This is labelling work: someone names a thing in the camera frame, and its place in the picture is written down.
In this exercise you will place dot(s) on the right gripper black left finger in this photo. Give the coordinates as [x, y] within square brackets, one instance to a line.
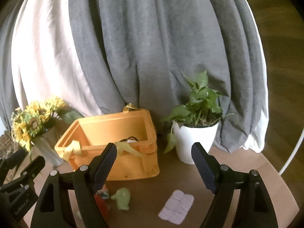
[53, 207]

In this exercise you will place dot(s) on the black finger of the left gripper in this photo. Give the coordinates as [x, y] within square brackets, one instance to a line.
[9, 163]
[18, 196]

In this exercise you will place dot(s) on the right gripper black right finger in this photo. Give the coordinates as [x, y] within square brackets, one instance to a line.
[254, 207]

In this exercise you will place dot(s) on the red fluffy plush ball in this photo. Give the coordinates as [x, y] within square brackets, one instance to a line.
[102, 206]

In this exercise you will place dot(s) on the green frog plush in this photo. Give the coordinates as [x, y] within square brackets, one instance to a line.
[122, 198]

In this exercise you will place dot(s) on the lavender towel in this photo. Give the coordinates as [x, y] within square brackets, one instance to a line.
[177, 207]

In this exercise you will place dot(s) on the small multicoloured plush toy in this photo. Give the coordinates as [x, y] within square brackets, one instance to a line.
[104, 193]

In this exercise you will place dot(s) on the black red mouse plush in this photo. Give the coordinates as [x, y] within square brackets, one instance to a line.
[130, 139]

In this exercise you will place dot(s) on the patterned brown fabric throw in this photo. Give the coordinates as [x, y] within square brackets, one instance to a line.
[8, 148]

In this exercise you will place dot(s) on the grey ribbed vase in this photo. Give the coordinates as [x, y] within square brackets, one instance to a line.
[46, 144]

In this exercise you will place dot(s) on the artificial sunflower bouquet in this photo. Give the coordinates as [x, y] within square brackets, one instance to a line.
[38, 117]

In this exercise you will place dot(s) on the white curved floor lamp pole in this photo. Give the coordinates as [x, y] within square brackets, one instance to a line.
[292, 155]

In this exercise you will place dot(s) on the white ribbed plant pot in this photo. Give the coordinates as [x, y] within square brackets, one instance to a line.
[192, 142]

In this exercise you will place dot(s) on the cream white curtain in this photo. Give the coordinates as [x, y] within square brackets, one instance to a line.
[44, 60]

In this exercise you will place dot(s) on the orange plastic crate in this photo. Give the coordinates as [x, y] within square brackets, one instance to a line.
[132, 133]

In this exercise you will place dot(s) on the green pothos plant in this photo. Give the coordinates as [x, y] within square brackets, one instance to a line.
[199, 118]

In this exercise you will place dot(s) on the grey curtain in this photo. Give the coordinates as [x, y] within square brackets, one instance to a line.
[135, 51]

